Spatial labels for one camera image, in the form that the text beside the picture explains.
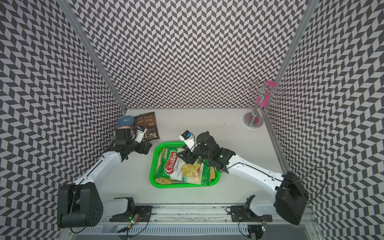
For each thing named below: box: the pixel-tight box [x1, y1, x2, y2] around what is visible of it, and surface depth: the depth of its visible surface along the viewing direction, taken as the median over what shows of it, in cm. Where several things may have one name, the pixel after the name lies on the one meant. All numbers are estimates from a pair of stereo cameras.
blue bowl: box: [117, 115, 134, 127], surface depth 110 cm
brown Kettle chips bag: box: [133, 111, 160, 142], surface depth 110 cm
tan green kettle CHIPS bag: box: [155, 147, 216, 186], surface depth 78 cm
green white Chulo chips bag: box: [156, 147, 211, 185], surface depth 79 cm
